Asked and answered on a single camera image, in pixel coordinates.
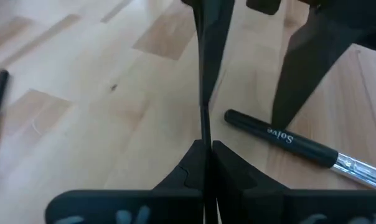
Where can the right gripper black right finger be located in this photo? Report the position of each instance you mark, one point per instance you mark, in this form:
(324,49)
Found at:
(269,205)

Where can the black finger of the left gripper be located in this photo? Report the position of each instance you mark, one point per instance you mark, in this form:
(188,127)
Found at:
(211,46)
(306,68)

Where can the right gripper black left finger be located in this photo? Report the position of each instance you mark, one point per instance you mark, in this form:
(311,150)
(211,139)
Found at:
(144,205)

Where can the black powder brush brown bristles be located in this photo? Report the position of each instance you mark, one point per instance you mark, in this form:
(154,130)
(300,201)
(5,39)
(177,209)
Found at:
(284,140)

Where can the small thin black makeup brush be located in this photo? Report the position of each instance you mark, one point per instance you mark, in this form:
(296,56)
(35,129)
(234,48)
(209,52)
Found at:
(205,124)

